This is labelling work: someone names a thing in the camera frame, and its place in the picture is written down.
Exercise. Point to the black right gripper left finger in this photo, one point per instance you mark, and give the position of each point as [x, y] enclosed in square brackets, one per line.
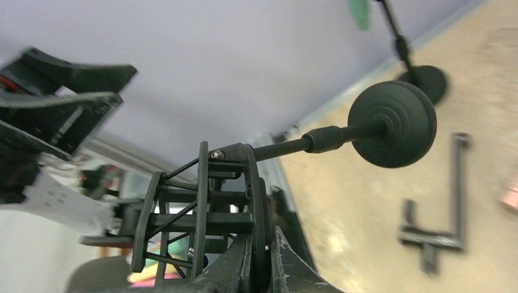
[229, 273]

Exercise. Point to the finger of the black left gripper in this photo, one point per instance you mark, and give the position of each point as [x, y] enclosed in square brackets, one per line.
[36, 72]
[58, 125]

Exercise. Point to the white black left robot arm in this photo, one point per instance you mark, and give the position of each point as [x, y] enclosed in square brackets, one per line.
[27, 186]

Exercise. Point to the black metal clamp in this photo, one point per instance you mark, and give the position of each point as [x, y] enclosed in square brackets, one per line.
[450, 233]

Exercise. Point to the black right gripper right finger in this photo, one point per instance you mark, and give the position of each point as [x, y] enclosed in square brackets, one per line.
[290, 273]

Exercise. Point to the black shock mount round stand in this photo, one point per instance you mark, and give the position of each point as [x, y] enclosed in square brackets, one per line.
[191, 216]

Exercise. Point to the green microphone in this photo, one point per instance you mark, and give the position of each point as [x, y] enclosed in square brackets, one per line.
[360, 11]

